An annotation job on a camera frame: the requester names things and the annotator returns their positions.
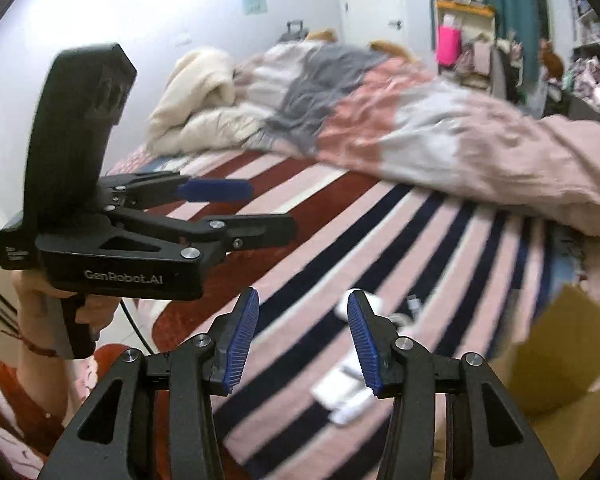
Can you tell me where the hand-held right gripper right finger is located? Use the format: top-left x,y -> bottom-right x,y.
346,289 -> 556,480

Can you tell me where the white cable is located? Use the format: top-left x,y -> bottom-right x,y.
387,297 -> 425,332

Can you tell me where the cream fleece blanket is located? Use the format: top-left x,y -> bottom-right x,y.
147,49 -> 271,153

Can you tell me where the cluttered desk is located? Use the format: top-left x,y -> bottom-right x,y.
545,55 -> 600,123

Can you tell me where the orange cat figure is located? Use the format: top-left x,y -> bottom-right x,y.
539,40 -> 565,82

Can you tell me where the red cord bracelet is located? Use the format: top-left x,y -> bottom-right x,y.
2,329 -> 61,359

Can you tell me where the pink and grey duvet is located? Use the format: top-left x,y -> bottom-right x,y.
232,40 -> 600,241

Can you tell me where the red floral clothing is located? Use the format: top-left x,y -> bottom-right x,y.
0,344 -> 131,480

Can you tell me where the grey office chair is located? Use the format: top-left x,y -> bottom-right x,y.
490,50 -> 524,101

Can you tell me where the yellow-topped shelf unit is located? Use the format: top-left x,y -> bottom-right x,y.
433,0 -> 497,91

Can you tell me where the white wall shelf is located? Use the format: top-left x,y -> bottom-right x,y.
571,0 -> 600,47

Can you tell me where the white door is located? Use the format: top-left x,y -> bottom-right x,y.
337,0 -> 433,53

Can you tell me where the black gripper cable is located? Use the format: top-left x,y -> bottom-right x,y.
121,299 -> 156,356

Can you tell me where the teal curtain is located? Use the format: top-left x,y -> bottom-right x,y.
428,0 -> 541,106

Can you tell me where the striped bed sheet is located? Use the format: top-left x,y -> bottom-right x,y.
100,142 -> 591,480

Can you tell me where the white charging adapter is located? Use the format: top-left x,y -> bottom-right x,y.
334,289 -> 387,319

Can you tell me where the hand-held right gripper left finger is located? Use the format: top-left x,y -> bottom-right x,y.
37,287 -> 260,480

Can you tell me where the cardboard box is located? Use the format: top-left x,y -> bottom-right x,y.
500,282 -> 600,480

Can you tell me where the small white plastic block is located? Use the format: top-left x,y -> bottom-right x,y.
330,394 -> 377,426

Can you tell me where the person's left forearm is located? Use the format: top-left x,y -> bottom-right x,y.
17,340 -> 98,428

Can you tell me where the dark suitcase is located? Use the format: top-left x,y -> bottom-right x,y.
279,20 -> 308,45

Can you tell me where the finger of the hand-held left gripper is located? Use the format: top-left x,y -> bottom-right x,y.
105,206 -> 297,261
99,171 -> 255,209

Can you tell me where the bright pink bag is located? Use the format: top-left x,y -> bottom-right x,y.
436,25 -> 462,67

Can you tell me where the person's left hand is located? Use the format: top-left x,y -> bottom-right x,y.
12,272 -> 121,358

